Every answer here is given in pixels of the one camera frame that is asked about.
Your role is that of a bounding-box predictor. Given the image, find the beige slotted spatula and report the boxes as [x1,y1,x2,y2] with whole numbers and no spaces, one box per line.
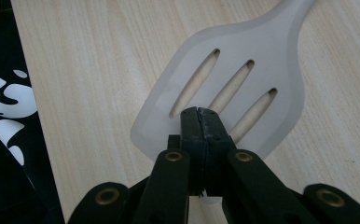
[130,0,318,205]

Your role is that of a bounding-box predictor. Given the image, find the black mat with white print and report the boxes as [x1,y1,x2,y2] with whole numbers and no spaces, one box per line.
[0,0,66,224]

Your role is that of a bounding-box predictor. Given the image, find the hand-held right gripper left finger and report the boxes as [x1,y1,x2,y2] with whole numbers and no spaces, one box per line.
[167,106,208,197]

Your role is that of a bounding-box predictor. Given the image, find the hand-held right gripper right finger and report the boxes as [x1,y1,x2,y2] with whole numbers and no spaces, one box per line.
[198,106,237,198]

